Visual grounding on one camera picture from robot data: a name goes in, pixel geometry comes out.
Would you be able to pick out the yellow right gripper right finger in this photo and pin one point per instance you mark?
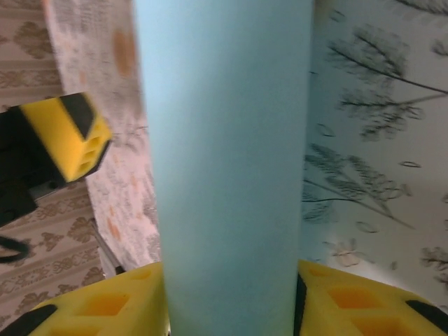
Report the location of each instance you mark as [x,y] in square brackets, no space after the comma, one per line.
[367,308]

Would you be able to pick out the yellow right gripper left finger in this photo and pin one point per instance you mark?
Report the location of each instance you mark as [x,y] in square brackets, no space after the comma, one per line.
[105,308]

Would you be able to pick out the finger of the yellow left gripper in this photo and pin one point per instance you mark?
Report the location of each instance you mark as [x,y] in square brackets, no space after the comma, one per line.
[63,140]

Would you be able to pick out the teal cloth piece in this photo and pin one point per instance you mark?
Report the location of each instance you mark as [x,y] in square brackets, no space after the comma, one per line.
[227,157]

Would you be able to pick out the floral tablecloth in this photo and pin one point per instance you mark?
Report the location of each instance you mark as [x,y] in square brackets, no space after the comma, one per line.
[367,140]

